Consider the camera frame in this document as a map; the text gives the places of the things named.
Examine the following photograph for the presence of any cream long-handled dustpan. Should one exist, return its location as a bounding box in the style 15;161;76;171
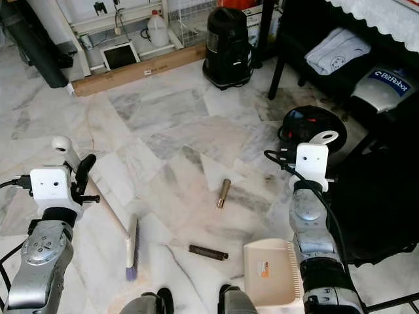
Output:
242;131;340;309

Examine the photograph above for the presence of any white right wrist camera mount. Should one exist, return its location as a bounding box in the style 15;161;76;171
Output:
294;143;332;192

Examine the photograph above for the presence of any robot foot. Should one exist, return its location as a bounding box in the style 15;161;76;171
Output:
219;284;264;314
122;288;175;314

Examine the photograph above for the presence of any white metal shelf rack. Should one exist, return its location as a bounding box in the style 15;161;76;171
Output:
51;0;185;77

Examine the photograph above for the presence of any long brown cardboard box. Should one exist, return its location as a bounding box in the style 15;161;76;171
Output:
69;43;208;98

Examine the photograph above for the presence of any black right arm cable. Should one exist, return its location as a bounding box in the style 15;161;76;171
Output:
264;149;352;277

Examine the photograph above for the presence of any white lace tablecloth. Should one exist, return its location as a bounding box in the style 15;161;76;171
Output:
326;0;419;54

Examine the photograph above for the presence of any black tall canister appliance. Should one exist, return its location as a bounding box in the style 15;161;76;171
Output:
202;7;253;91

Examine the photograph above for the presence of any brass cylinder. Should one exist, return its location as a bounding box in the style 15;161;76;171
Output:
217;179;232;209

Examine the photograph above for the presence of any grey BitRobot case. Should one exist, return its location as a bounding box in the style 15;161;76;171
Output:
352;65;418;116

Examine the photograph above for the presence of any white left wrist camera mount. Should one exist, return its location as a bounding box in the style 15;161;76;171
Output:
30;166;81;220

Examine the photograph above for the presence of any black table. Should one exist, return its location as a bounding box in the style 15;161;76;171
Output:
255;0;419;151

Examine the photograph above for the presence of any white folded fabric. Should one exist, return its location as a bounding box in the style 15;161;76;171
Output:
304;27;373;77

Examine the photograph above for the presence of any white plastic jug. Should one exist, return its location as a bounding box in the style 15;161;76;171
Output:
147;10;170;48

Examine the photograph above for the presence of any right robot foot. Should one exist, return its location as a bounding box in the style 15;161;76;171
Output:
219;284;264;314

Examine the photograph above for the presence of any white framed dark panel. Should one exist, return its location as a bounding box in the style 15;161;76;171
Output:
101;41;141;72

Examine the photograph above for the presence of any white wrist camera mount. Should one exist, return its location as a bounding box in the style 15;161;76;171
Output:
294;143;332;192
30;166;81;220

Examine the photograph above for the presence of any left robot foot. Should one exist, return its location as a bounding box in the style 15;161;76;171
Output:
122;288;175;314

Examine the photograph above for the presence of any dark grey tube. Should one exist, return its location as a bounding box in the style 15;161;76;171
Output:
0;2;70;90

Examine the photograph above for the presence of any dark brown stick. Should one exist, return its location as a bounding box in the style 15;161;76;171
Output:
188;244;230;261

